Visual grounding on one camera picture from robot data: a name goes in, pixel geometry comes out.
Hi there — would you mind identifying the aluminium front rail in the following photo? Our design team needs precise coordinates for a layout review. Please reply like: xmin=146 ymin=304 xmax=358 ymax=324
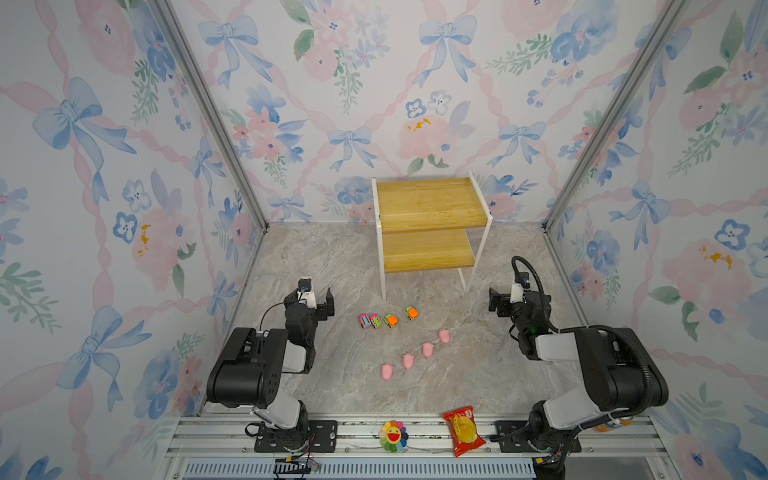
xmin=155 ymin=412 xmax=681 ymax=479

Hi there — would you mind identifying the aluminium corner post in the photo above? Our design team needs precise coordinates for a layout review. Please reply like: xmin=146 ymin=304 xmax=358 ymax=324
xmin=148 ymin=0 xmax=269 ymax=234
xmin=542 ymin=0 xmax=689 ymax=234

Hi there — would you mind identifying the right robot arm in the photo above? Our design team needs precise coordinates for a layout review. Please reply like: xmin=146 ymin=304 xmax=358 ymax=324
xmin=488 ymin=288 xmax=669 ymax=453

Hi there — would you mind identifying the pink toy car leftmost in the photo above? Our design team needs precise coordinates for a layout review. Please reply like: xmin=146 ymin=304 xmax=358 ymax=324
xmin=359 ymin=314 xmax=372 ymax=329

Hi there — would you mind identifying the right aluminium corner post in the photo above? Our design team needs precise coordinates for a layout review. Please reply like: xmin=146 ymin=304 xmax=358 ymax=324
xmin=542 ymin=0 xmax=689 ymax=234

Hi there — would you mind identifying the red snack bag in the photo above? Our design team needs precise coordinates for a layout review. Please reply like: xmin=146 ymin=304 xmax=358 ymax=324
xmin=442 ymin=406 xmax=486 ymax=458

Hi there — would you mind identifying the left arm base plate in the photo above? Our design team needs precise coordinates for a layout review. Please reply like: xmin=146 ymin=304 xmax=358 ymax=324
xmin=253 ymin=420 xmax=339 ymax=455

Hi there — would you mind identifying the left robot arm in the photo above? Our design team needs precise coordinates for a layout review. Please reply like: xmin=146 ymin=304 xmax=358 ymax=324
xmin=206 ymin=279 xmax=335 ymax=449

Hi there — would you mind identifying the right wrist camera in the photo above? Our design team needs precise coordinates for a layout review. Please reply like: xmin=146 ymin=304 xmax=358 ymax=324
xmin=510 ymin=271 xmax=531 ymax=303

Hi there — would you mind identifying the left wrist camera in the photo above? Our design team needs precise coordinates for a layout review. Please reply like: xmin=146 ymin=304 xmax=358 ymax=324
xmin=298 ymin=278 xmax=317 ymax=309

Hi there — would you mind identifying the left aluminium corner post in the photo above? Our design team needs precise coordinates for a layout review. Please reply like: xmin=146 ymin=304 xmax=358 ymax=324
xmin=148 ymin=0 xmax=269 ymax=234

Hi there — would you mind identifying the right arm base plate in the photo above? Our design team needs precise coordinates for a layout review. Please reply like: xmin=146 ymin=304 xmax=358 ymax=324
xmin=489 ymin=420 xmax=568 ymax=455

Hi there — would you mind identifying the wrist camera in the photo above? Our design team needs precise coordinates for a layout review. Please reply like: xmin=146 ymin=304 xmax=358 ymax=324
xmin=298 ymin=278 xmax=317 ymax=309
xmin=510 ymin=271 xmax=531 ymax=303

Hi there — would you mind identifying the pink green toy car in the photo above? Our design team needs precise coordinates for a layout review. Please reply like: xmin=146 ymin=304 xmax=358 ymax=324
xmin=369 ymin=314 xmax=382 ymax=329

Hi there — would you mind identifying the wooden two-tier shelf white frame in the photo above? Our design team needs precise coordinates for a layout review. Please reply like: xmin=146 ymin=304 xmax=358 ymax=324
xmin=371 ymin=173 xmax=493 ymax=298

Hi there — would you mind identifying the rainbow smiling flower toy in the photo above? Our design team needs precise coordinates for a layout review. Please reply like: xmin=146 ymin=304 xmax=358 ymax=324
xmin=378 ymin=420 xmax=409 ymax=453

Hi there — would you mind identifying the orange drink can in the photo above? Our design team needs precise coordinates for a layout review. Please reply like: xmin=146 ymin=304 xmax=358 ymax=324
xmin=594 ymin=417 xmax=633 ymax=432

